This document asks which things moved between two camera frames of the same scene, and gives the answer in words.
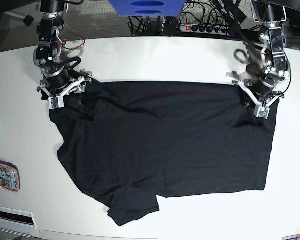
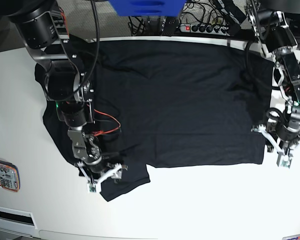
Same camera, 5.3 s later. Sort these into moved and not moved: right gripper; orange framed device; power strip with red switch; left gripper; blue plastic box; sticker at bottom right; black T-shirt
Moved: black T-shirt; left gripper; right gripper
Not moved: power strip with red switch; orange framed device; sticker at bottom right; blue plastic box
